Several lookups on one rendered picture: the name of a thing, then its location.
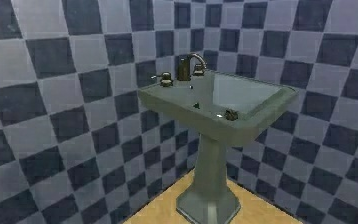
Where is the dark bronze faucet spout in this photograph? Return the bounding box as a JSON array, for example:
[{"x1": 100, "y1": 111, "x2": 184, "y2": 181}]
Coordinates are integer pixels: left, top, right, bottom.
[{"x1": 176, "y1": 52, "x2": 208, "y2": 82}]

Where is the dark bronze sink drain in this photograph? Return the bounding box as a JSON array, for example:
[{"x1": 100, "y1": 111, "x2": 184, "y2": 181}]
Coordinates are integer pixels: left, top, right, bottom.
[{"x1": 224, "y1": 108, "x2": 239, "y2": 122}]

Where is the grey pedestal sink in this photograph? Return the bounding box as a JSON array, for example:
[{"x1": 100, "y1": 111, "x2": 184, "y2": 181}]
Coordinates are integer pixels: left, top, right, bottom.
[{"x1": 137, "y1": 69, "x2": 300, "y2": 224}]

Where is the dark bronze tap handle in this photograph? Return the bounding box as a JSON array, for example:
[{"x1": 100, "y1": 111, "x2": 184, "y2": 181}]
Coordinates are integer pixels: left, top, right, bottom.
[
  {"x1": 150, "y1": 71, "x2": 174, "y2": 88},
  {"x1": 192, "y1": 63, "x2": 206, "y2": 77}
]

